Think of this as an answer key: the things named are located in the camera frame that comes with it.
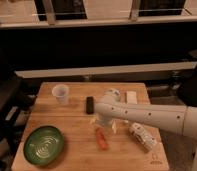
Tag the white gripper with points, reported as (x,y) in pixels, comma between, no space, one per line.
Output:
(104,121)

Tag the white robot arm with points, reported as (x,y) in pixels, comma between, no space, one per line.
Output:
(173,118)

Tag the black rectangular block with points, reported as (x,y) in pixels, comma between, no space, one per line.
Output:
(90,105)

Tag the white rectangular sponge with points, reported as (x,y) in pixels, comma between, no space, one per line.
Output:
(131,97)

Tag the clear plastic cup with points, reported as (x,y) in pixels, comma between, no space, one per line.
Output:
(61,93)

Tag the green ribbed plate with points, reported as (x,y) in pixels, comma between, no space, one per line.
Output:
(43,145)

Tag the black chair at left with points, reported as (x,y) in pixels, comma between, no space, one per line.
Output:
(12,101)

